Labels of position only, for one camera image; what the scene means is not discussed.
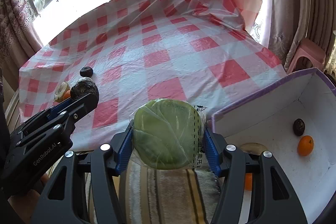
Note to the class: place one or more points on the purple cardboard box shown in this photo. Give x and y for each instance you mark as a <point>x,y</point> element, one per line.
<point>275,119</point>

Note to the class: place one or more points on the red white checkered plastic tablecloth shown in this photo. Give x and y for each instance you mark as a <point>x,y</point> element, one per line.
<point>162,56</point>

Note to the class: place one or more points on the striped towel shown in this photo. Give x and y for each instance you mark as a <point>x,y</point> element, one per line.
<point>168,195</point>

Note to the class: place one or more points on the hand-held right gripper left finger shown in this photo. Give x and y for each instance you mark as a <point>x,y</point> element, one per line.
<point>124,150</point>

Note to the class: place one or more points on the pale onion half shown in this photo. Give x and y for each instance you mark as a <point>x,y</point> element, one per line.
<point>253,147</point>

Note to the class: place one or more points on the yellowish onion half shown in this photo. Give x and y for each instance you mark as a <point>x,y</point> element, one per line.
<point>61,90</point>

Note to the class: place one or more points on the dark wrinkled fruit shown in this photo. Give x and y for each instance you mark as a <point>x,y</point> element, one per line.
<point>84,88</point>
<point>86,71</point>
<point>298,127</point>

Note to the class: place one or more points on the pink plastic stool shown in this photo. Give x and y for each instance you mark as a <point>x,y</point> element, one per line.
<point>307,53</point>

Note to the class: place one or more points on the orange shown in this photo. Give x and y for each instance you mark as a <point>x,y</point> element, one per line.
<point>67,95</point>
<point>305,145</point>
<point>248,182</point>

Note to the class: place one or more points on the plastic-wrapped green cabbage half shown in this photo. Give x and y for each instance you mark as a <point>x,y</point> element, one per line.
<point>165,134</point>

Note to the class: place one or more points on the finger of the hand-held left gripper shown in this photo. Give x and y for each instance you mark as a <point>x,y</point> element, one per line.
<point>56,109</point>
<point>78,109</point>

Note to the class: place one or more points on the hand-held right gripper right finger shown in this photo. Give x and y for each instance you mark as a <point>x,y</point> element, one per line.
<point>211,153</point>

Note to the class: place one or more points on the cream cabinet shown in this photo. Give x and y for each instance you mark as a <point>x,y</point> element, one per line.
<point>11,113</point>

